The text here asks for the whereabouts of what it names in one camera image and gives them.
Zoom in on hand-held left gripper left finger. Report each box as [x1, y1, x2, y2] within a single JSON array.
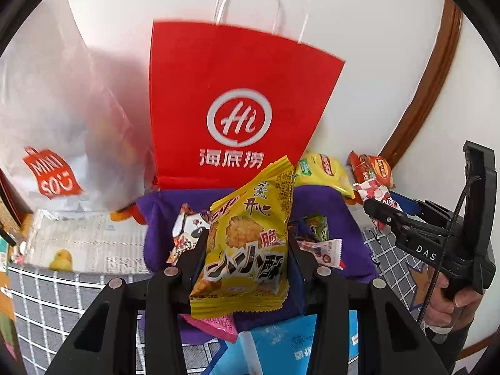
[[47, 228, 209, 375]]

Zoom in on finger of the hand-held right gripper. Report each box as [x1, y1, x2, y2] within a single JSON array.
[[363, 198, 423, 243], [391, 192, 439, 216]]

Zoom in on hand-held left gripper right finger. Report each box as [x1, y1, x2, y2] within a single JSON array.
[[287, 238, 450, 375]]

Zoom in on pink panda snack packet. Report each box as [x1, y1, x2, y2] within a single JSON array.
[[352, 180, 396, 215], [167, 203, 213, 266]]

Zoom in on white red candy packet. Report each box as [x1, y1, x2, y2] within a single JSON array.
[[299, 238, 347, 270]]

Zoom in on blue cookie packet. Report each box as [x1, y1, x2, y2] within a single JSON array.
[[289, 221, 313, 243]]

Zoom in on pink round snack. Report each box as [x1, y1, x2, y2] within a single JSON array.
[[183, 312, 239, 344]]

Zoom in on green snack packet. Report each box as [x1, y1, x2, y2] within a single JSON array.
[[302, 214, 331, 243]]

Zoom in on yellow snack packet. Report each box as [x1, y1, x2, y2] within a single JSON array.
[[189, 155, 295, 320]]

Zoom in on person's right forearm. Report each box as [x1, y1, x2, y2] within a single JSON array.
[[424, 308, 481, 364]]

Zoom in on person's right hand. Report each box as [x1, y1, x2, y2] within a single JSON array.
[[424, 273, 486, 328]]

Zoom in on purple towel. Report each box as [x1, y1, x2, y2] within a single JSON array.
[[135, 185, 379, 344]]

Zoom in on orange chips bag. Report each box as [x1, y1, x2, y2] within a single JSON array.
[[347, 150, 396, 190]]

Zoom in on blue tissue pack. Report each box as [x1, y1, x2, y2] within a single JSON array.
[[234, 310, 360, 375]]

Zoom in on yellow chips bag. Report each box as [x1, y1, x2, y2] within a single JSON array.
[[294, 152, 356, 200]]

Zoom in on checked grey blanket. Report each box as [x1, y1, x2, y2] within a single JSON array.
[[6, 203, 434, 375]]

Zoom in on red paper bag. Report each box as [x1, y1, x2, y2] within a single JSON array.
[[148, 0, 346, 192]]

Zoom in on white plastic shopping bag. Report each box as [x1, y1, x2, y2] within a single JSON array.
[[0, 0, 157, 213]]

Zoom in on black cable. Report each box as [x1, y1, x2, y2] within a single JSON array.
[[418, 176, 485, 323]]

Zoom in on brown wooden door frame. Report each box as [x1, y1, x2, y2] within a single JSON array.
[[377, 0, 463, 168]]

